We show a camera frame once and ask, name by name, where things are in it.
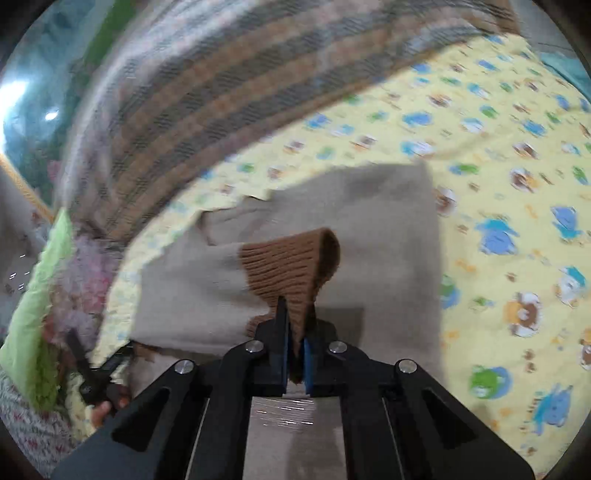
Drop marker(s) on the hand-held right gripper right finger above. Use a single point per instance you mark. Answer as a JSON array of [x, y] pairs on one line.
[[308, 367]]

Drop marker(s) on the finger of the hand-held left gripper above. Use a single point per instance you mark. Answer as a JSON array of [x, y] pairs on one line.
[[78, 357], [115, 360]]

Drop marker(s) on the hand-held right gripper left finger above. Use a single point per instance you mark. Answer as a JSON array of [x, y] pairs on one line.
[[282, 350]]

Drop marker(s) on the grey knit cloth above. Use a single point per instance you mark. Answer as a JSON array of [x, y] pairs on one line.
[[378, 221]]

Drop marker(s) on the person's left hand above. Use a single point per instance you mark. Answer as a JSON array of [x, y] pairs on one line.
[[104, 410]]

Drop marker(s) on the green blanket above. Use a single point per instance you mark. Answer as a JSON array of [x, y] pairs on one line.
[[32, 323]]

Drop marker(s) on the floral ruffled pillow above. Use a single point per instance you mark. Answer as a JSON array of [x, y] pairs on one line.
[[87, 286]]

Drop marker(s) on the grey floral cloth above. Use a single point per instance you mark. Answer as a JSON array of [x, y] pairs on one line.
[[32, 429]]

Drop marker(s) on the gold framed flower painting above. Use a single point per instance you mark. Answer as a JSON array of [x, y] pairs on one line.
[[37, 138]]

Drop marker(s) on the plaid pillow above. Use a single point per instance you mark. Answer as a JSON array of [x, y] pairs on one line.
[[207, 92]]

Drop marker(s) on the yellow bear print bedsheet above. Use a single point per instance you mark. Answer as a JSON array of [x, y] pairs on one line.
[[508, 138]]

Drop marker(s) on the teal cloth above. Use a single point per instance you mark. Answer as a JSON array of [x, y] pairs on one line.
[[561, 67]]

